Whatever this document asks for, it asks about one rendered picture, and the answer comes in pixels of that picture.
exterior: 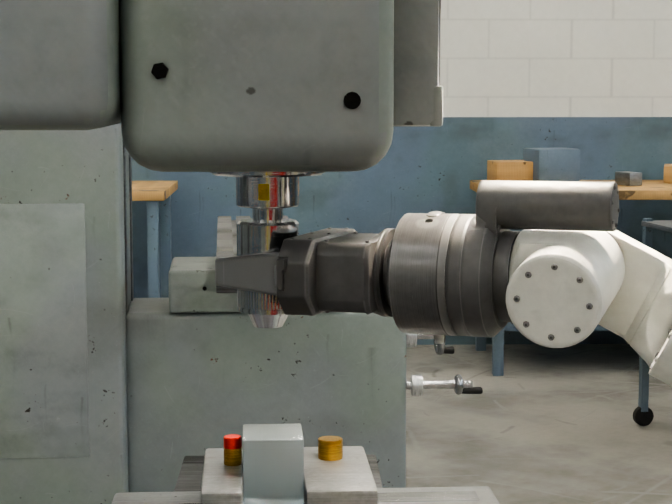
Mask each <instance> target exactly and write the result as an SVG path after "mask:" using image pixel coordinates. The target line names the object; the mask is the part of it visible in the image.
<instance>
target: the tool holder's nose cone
mask: <svg viewBox="0 0 672 504"><path fill-rule="evenodd" d="M248 316H249V318H250V320H251V322H252V324H253V326H254V327H257V328H279V327H282V326H283V324H284V322H285V320H286V318H287V316H288V315H286V314H281V315H253V314H248Z"/></svg>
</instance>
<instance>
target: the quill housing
mask: <svg viewBox="0 0 672 504"><path fill-rule="evenodd" d="M119 7H120V67H121V126H122V137H123V143H124V146H125V147H126V149H127V151H128V153H129V155H130V156H131V157H132V158H133V159H134V160H135V161H136V162H137V163H138V164H139V165H141V166H143V167H145V168H147V169H149V170H154V171H160V172H354V171H360V170H366V169H368V168H370V167H372V166H374V165H376V164H377V163H378V162H379V161H380V160H381V159H382V158H383V157H384V156H385V155H386V153H387V152H388V150H389V148H390V146H391V143H392V137H393V107H394V0H119Z"/></svg>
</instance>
